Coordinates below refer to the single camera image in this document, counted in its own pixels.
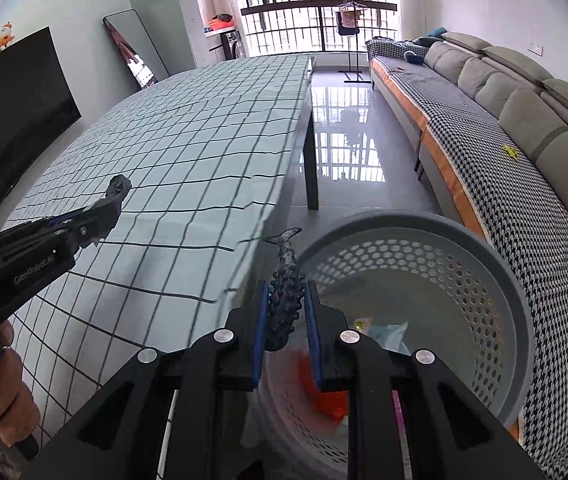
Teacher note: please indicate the teal cloth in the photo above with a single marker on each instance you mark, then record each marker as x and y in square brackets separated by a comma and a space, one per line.
[435, 33]

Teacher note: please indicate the pink hanging garment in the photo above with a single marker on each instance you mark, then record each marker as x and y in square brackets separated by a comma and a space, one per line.
[349, 21]

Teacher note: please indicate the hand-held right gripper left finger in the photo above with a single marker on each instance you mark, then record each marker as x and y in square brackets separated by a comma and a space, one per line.
[259, 332]

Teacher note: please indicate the black television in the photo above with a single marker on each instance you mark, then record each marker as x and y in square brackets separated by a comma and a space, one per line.
[13, 110]

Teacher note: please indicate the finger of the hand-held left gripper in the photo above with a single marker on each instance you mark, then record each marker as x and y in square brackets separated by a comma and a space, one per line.
[96, 225]
[83, 211]

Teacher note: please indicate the white counter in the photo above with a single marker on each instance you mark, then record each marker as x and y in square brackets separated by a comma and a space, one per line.
[213, 40]

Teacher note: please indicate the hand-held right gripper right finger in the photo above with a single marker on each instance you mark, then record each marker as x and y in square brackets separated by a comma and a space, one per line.
[314, 342]

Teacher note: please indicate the leaning floor mirror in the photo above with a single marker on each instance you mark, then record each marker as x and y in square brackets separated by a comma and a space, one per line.
[133, 40]

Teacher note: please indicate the white wall socket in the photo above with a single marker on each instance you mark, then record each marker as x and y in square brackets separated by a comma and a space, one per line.
[535, 49]

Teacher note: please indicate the red plastic bag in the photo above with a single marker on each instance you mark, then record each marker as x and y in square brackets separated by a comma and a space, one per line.
[329, 400]

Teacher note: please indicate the orange white plush toy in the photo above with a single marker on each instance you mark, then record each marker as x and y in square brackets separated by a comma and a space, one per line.
[5, 36]

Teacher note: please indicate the grey perforated plastic basket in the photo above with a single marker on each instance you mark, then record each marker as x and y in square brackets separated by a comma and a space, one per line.
[464, 270]

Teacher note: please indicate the blue roll pillow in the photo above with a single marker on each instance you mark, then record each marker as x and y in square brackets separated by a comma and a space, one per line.
[413, 58]

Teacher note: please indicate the orange bag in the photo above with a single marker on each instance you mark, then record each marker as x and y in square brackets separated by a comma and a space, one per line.
[219, 22]

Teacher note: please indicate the grey fabric sofa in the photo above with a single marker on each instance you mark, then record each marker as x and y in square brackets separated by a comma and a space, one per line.
[514, 105]

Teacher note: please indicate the person's left hand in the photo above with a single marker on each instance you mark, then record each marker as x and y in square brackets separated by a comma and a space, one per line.
[13, 385]

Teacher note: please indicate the black clothes stand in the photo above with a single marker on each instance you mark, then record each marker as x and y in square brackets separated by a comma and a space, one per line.
[356, 78]

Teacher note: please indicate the dark spiky fish toy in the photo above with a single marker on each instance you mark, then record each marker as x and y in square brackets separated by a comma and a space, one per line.
[286, 300]

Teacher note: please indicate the white black checked tablecloth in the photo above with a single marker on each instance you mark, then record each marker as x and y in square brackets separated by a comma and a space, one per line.
[188, 150]

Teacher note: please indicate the small yellow toy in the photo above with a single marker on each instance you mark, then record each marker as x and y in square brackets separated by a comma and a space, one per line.
[510, 150]

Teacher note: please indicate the black window grille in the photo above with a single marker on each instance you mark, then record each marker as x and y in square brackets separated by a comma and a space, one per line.
[284, 35]

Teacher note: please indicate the houndstooth sofa cover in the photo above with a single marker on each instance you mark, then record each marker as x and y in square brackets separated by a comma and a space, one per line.
[489, 185]

